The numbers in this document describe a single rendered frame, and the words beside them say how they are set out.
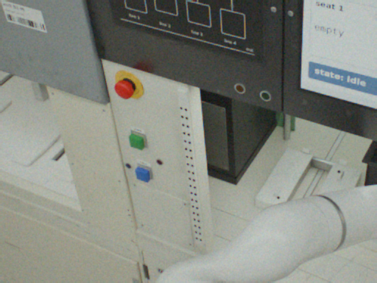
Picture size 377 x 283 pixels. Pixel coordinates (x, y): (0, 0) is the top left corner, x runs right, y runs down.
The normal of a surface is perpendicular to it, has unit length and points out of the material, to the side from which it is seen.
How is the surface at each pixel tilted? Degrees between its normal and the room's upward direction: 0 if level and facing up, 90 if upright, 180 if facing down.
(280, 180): 0
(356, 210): 43
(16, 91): 0
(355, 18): 90
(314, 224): 49
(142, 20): 90
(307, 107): 90
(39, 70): 90
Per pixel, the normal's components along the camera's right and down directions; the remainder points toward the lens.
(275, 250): 0.20, 0.04
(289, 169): -0.04, -0.77
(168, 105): -0.47, 0.58
